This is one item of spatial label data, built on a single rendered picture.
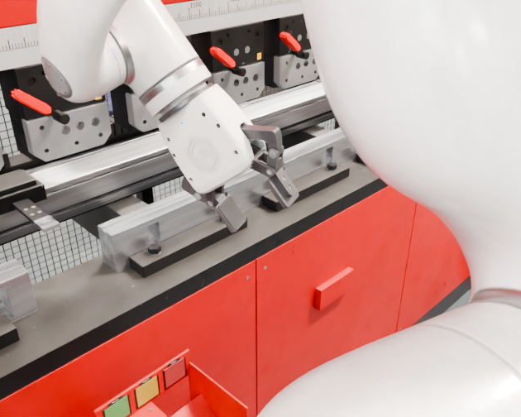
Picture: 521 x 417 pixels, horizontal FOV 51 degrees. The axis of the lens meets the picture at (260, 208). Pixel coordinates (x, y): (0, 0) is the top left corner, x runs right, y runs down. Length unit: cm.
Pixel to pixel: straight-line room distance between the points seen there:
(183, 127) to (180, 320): 67
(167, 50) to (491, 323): 46
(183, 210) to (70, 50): 75
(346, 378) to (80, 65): 43
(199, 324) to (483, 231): 106
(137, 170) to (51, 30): 95
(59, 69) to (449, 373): 47
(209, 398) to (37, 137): 56
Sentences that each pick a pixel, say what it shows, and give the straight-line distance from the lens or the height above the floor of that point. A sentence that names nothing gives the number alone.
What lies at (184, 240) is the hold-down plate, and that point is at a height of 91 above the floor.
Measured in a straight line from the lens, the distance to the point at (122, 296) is 116.
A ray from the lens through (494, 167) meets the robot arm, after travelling 22.
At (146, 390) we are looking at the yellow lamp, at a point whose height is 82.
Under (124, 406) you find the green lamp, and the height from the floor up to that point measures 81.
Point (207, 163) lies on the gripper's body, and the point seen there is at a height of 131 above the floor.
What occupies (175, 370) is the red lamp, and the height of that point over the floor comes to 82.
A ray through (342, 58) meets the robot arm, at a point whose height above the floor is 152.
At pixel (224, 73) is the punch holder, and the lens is 121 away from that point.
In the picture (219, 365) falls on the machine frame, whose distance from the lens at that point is 141.
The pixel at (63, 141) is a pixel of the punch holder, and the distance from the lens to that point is 103.
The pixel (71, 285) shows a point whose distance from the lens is 122.
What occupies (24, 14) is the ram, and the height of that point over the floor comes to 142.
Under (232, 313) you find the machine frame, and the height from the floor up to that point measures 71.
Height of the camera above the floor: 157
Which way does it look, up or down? 29 degrees down
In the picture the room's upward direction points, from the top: straight up
